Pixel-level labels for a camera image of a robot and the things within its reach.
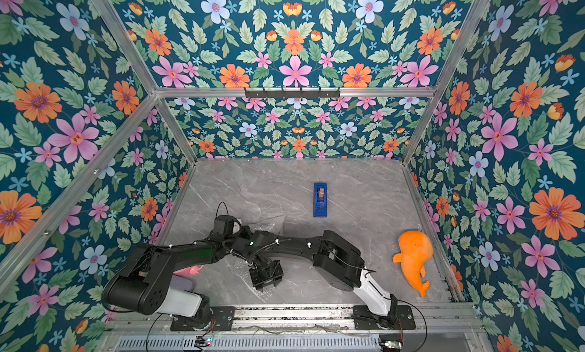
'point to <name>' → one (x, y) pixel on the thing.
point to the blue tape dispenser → (320, 209)
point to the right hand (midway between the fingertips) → (267, 282)
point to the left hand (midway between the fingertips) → (264, 234)
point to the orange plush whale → (416, 250)
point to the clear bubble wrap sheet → (242, 267)
